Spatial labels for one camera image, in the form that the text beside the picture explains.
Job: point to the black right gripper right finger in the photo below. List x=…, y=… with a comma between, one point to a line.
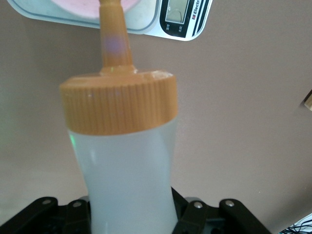
x=234, y=214

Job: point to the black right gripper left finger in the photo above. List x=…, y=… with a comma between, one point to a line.
x=36, y=214

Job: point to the translucent squeeze bottle orange cap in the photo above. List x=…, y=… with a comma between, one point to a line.
x=122, y=158

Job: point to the pink plastic cup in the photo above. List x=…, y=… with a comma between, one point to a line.
x=80, y=8

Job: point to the brown table cover sheet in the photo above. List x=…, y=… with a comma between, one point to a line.
x=243, y=122

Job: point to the silver digital kitchen scale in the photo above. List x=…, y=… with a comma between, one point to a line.
x=175, y=22

